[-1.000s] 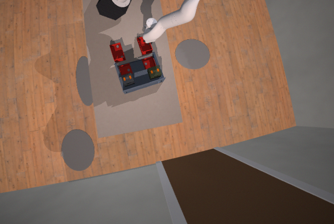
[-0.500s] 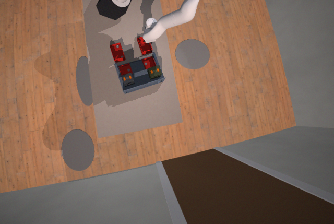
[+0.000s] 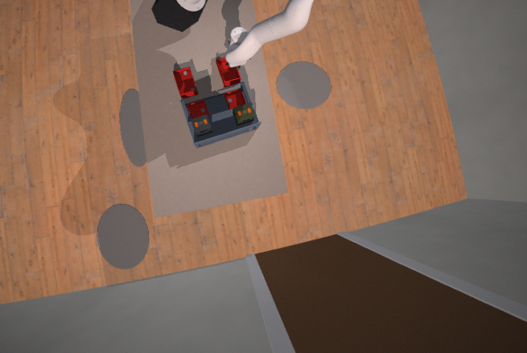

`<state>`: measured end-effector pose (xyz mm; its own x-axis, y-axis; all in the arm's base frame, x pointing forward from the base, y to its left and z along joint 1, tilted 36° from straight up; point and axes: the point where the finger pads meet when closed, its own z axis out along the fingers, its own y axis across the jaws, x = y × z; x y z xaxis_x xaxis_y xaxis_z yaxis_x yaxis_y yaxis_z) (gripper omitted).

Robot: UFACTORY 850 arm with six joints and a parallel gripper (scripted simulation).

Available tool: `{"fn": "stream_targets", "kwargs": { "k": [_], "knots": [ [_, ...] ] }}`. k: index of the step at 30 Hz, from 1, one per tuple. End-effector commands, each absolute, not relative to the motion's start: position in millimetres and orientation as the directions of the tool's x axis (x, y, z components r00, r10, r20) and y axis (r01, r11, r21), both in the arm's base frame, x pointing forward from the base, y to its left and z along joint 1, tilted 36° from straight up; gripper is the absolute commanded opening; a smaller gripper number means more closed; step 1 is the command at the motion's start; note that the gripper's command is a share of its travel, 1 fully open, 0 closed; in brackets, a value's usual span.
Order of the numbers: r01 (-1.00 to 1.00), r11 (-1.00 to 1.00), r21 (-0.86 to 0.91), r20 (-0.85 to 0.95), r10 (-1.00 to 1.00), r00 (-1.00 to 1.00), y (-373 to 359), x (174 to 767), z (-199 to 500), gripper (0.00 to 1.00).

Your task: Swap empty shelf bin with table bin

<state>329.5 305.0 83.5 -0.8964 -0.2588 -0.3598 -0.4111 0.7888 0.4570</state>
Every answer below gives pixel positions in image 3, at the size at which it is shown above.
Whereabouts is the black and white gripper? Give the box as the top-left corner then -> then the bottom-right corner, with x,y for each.
226,61 -> 246,70

